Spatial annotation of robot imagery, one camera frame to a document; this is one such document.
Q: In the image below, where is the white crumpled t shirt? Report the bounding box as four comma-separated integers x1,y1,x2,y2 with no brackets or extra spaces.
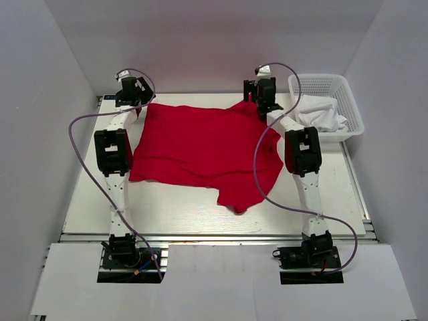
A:
294,95,348,132

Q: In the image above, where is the blue label sticker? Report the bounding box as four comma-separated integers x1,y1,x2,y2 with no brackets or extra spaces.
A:
103,95,118,100

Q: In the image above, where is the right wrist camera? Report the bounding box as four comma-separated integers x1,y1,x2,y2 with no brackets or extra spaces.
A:
255,65,271,82

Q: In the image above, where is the red t shirt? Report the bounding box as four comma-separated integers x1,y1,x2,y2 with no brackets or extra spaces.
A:
130,101,283,214

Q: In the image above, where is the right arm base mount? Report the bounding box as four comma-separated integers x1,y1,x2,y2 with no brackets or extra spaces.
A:
272,246,344,285

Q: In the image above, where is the white plastic basket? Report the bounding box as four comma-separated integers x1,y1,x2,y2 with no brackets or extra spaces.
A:
288,74,364,142

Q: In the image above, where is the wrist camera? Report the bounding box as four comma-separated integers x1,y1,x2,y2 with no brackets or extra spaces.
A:
115,70,132,82
255,65,271,82

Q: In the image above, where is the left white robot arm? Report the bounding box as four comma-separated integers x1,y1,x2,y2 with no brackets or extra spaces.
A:
94,70,154,267

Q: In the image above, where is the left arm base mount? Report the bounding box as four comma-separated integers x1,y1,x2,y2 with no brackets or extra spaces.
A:
96,247,165,284

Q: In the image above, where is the aluminium table rail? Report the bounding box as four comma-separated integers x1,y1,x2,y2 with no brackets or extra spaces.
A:
58,233,382,244

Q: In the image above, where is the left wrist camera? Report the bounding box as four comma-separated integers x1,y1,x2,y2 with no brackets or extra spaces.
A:
115,70,132,82

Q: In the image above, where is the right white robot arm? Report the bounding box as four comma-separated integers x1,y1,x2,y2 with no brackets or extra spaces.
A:
243,77,333,269

